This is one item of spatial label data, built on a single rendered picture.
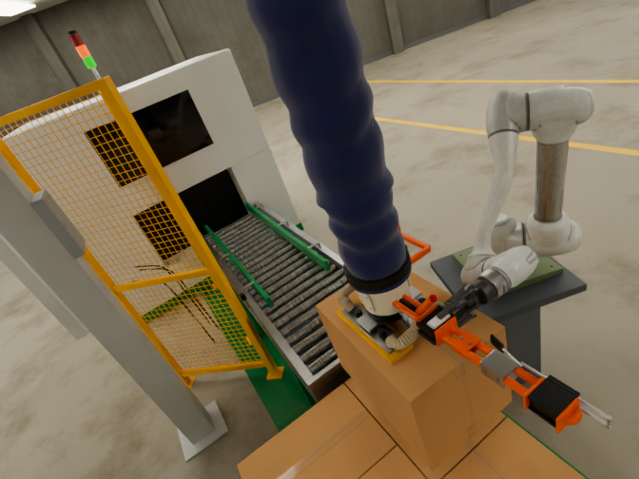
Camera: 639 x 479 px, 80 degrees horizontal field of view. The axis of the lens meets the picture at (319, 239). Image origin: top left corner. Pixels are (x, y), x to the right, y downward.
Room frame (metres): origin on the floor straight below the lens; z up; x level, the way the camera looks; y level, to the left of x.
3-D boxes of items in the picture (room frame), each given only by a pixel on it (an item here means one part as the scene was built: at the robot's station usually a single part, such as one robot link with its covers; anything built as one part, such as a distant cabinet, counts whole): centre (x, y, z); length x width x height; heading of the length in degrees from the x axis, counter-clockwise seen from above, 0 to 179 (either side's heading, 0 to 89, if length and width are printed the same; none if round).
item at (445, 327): (0.79, -0.24, 1.20); 0.10 x 0.08 x 0.06; 110
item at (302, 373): (2.36, 0.69, 0.50); 2.31 x 0.05 x 0.19; 20
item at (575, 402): (0.46, -0.35, 1.20); 0.08 x 0.07 x 0.05; 20
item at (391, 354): (0.99, -0.06, 1.09); 0.34 x 0.10 x 0.05; 20
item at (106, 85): (2.07, 1.00, 1.05); 0.87 x 0.10 x 2.10; 72
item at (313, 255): (2.90, 0.25, 0.60); 1.60 x 0.11 x 0.09; 20
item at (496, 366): (0.59, -0.31, 1.19); 0.07 x 0.07 x 0.04; 20
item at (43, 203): (1.76, 1.09, 1.62); 0.20 x 0.05 x 0.30; 20
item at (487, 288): (0.84, -0.39, 1.20); 0.09 x 0.07 x 0.08; 110
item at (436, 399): (1.01, -0.17, 0.87); 0.60 x 0.40 x 0.40; 19
